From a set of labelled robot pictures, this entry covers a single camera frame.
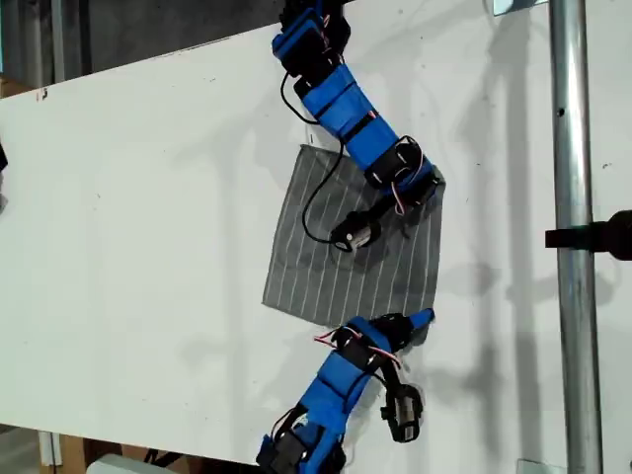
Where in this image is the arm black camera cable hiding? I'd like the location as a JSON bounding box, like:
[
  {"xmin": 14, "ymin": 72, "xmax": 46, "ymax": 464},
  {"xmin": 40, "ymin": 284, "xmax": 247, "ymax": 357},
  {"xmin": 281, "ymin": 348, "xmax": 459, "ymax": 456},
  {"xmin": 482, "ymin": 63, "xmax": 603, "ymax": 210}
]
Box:
[{"xmin": 279, "ymin": 71, "xmax": 347, "ymax": 244}]

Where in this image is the black post clamp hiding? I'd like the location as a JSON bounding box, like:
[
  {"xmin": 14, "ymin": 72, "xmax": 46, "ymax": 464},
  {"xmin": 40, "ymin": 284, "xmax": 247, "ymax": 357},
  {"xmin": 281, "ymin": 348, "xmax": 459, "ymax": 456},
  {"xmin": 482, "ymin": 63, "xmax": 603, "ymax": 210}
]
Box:
[{"xmin": 544, "ymin": 209, "xmax": 632, "ymax": 262}]

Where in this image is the steel post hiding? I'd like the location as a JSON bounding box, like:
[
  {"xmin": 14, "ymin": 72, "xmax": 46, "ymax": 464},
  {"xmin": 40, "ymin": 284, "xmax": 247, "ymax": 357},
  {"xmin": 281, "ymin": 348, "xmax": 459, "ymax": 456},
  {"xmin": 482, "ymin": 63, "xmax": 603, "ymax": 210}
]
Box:
[{"xmin": 548, "ymin": 0, "xmax": 604, "ymax": 474}]

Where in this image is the white box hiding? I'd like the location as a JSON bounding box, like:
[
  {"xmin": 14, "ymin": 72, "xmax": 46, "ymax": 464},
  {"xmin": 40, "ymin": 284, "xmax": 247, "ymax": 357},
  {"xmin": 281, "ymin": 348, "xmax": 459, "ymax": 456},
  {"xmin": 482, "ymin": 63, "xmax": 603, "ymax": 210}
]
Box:
[{"xmin": 87, "ymin": 453, "xmax": 149, "ymax": 474}]

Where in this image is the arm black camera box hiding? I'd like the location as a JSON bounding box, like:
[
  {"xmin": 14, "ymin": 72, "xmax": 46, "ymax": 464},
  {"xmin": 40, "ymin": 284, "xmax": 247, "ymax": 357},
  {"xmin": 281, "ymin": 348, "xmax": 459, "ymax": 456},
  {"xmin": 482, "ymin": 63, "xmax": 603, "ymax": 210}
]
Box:
[
  {"xmin": 328, "ymin": 211, "xmax": 384, "ymax": 254},
  {"xmin": 388, "ymin": 384, "xmax": 426, "ymax": 443}
]

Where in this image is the grey striped towel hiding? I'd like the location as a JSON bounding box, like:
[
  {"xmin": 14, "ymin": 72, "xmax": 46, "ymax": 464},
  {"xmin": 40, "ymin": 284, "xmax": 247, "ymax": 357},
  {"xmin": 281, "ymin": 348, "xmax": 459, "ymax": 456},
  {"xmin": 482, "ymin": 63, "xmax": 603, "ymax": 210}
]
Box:
[{"xmin": 260, "ymin": 143, "xmax": 448, "ymax": 343}]

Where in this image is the brown cardboard box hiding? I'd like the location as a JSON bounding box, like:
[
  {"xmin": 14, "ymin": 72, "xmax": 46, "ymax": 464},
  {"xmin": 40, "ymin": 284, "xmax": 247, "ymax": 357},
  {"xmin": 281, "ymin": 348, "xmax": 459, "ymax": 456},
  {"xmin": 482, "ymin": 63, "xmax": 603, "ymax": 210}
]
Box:
[
  {"xmin": 58, "ymin": 433, "xmax": 198, "ymax": 474},
  {"xmin": 0, "ymin": 76, "xmax": 40, "ymax": 100}
]

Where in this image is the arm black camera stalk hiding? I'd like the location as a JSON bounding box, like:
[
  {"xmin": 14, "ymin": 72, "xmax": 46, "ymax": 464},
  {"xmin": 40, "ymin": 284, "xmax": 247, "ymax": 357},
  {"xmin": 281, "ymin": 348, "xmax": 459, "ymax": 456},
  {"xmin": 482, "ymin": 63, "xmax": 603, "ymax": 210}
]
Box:
[
  {"xmin": 377, "ymin": 362, "xmax": 404, "ymax": 396},
  {"xmin": 367, "ymin": 198, "xmax": 404, "ymax": 223}
]

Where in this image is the grey metal upright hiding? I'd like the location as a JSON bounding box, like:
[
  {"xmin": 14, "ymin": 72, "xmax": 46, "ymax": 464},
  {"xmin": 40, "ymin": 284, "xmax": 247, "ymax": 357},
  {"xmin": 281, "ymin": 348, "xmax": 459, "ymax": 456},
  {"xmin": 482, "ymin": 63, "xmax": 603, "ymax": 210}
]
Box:
[{"xmin": 50, "ymin": 0, "xmax": 66, "ymax": 83}]

